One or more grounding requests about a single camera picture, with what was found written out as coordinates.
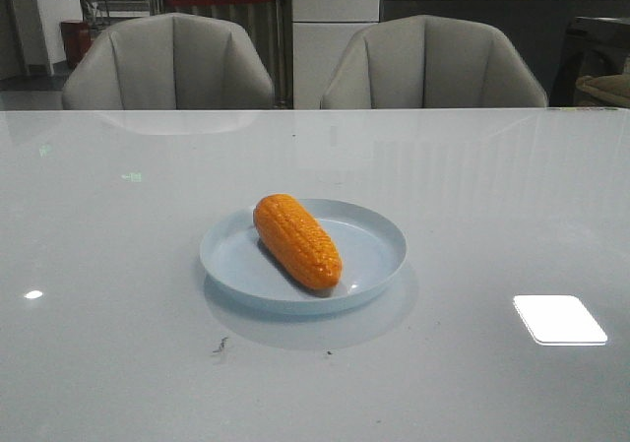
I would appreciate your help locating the orange plastic corn cob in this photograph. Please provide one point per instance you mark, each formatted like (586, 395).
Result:
(298, 242)

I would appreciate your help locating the light blue round plate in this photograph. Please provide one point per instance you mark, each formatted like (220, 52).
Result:
(372, 248)

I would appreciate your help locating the right grey upholstered chair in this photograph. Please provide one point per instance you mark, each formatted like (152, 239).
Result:
(432, 62)

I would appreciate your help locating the grey upholstered chair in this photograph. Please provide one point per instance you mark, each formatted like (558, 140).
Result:
(432, 62)
(168, 62)

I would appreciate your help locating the white cabinet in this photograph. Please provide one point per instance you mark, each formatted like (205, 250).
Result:
(321, 30)

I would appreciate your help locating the left grey upholstered chair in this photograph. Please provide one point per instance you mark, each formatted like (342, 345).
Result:
(168, 62)

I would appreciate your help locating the dark grey counter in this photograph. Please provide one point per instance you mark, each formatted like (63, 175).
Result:
(536, 27)

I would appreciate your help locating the red trash bin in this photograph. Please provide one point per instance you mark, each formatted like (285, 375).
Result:
(77, 40)

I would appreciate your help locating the dark armchair with cushion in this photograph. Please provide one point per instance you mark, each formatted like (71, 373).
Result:
(591, 47)

